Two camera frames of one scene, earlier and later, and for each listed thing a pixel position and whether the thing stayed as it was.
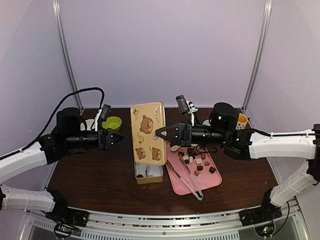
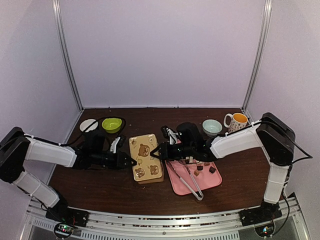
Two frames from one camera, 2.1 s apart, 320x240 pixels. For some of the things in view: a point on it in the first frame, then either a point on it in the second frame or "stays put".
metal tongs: (200, 197) stays put
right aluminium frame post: (268, 9) stays put
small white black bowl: (88, 123) stays put
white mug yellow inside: (242, 121) stays put
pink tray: (199, 163) stays put
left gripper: (104, 139) → (121, 157)
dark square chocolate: (212, 169) stays put
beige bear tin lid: (149, 148) → (148, 167)
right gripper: (179, 140) → (165, 152)
